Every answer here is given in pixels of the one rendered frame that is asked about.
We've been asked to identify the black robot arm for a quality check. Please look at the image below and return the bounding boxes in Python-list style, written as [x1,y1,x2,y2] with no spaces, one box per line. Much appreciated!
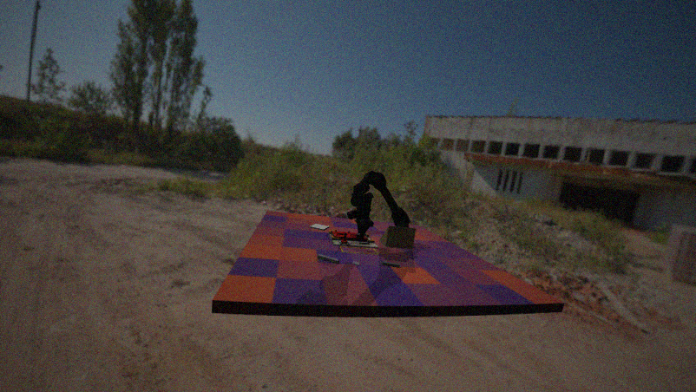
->
[347,171,410,228]

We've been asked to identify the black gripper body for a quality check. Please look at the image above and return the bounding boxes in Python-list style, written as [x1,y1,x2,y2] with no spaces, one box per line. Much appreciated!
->
[355,206,374,227]

